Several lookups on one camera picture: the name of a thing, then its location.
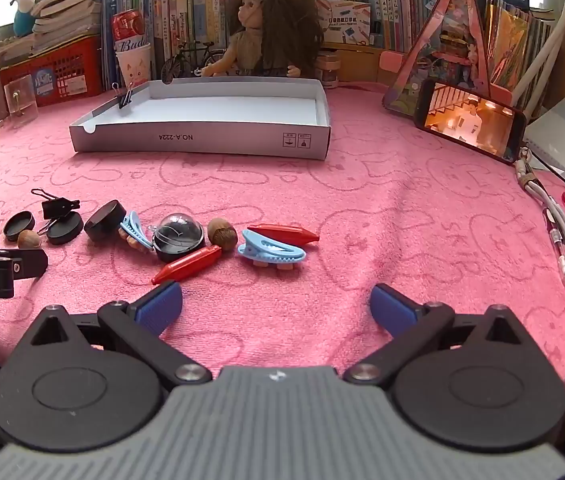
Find clear glass mug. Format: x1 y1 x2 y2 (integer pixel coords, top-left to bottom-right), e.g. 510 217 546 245
3 74 40 121

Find clear pink pen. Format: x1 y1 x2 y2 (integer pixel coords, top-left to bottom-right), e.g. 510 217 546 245
542 207 565 293

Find red drink can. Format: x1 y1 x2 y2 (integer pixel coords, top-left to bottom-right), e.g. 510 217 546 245
112 9 149 43

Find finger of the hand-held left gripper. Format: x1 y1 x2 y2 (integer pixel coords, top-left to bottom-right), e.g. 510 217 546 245
0 247 49 280

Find small lidded jar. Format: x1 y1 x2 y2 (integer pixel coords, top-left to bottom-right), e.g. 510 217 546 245
315 51 341 87

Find black smartphone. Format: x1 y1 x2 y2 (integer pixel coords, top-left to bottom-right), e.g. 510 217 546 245
413 77 528 164

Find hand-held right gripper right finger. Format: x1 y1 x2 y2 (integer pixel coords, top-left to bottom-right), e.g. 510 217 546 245
343 283 530 387

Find small blue hair clip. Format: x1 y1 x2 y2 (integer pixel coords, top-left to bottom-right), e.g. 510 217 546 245
119 211 156 253

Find white pipe rack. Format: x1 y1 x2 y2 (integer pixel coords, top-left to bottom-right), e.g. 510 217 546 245
512 0 565 111

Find pink triangular pencil case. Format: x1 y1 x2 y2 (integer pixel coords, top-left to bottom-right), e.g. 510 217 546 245
379 0 513 121

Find black miniature bicycle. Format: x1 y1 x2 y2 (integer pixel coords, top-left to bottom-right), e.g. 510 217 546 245
161 40 228 84

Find black binder clip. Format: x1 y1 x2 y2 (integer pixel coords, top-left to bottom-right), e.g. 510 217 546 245
31 188 81 234
111 81 136 109

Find stack of lying books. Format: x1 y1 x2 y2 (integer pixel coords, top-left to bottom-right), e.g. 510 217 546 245
31 0 106 53

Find large blue hair clip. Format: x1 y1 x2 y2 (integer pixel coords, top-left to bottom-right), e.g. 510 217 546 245
236 229 308 271

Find red plastic crayon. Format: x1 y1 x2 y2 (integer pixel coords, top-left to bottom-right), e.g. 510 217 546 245
151 245 222 286
247 223 320 248

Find clear dome black base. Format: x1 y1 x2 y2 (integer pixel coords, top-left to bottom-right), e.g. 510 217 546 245
150 213 206 263

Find shallow black round lid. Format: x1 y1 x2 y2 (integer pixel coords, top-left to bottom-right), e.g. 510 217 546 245
3 211 36 242

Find row of picture books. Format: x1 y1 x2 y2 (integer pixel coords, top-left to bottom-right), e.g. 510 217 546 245
485 0 555 92

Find red plastic crate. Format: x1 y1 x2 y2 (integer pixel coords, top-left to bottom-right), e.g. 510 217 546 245
0 36 104 108

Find pink bunny print towel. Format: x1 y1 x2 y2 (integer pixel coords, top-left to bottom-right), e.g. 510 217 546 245
0 80 565 411

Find brown-haired doll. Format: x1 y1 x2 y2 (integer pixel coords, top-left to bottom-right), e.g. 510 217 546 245
200 0 325 79

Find white cardboard box tray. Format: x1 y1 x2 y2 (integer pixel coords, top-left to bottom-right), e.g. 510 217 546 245
69 78 332 161

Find row of upright books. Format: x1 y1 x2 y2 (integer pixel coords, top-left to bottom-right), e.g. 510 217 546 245
104 0 563 68

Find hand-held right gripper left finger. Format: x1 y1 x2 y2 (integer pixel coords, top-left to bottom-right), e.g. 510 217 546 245
26 281 213 387

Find blue white round plush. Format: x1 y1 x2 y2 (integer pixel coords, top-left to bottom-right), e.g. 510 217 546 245
11 0 50 38

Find white paper cup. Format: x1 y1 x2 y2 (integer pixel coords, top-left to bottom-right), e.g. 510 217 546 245
115 40 153 88

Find wooden drawer organiser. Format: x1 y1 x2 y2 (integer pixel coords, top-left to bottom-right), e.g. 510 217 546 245
319 42 413 83

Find thick black round puck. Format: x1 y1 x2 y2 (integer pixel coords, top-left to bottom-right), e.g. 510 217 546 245
84 200 128 242

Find brown acorn nut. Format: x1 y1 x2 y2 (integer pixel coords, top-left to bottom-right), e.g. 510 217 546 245
207 217 238 252

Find white illustrated carton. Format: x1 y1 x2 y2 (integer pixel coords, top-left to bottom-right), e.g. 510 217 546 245
315 0 372 47

